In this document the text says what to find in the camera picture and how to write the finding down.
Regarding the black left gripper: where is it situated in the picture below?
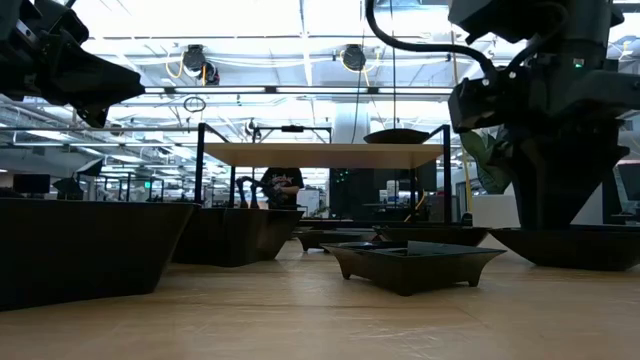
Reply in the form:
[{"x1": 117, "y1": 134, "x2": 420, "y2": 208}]
[{"x1": 0, "y1": 0, "x2": 146, "y2": 128}]

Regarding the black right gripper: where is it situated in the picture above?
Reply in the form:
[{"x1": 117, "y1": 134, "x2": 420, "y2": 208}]
[{"x1": 448, "y1": 67, "x2": 640, "y2": 230}]

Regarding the black leaf-shaped mini plate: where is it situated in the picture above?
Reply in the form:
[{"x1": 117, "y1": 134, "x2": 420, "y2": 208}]
[
  {"x1": 373, "y1": 224, "x2": 492, "y2": 247},
  {"x1": 488, "y1": 223, "x2": 640, "y2": 273},
  {"x1": 362, "y1": 128, "x2": 432, "y2": 146}
]

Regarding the black wavy square mini bowl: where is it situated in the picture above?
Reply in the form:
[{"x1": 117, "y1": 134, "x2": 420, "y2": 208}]
[
  {"x1": 0, "y1": 198, "x2": 195, "y2": 312},
  {"x1": 171, "y1": 206, "x2": 305, "y2": 268}
]

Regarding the black square mini plate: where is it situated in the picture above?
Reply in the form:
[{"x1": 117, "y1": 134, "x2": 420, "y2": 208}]
[
  {"x1": 298, "y1": 228, "x2": 379, "y2": 253},
  {"x1": 319, "y1": 240, "x2": 507, "y2": 297}
]

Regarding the green plant in white pot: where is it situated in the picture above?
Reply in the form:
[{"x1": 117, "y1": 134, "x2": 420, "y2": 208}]
[{"x1": 458, "y1": 127, "x2": 522, "y2": 230}]

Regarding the dark background monitor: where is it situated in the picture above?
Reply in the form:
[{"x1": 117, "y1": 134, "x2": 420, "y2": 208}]
[{"x1": 12, "y1": 173, "x2": 51, "y2": 196}]

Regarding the person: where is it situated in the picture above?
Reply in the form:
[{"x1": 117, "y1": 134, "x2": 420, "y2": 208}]
[{"x1": 259, "y1": 167, "x2": 305, "y2": 211}]

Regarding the wooden shelf with black legs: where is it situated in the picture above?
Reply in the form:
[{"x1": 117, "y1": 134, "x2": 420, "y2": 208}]
[{"x1": 193, "y1": 122, "x2": 454, "y2": 226}]

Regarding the black ceiling cable reel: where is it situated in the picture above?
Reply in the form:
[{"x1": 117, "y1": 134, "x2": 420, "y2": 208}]
[
  {"x1": 341, "y1": 43, "x2": 368, "y2": 73},
  {"x1": 182, "y1": 43, "x2": 208, "y2": 74}
]

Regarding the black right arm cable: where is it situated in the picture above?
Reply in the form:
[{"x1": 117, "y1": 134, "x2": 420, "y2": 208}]
[{"x1": 364, "y1": 0, "x2": 501, "y2": 84}]

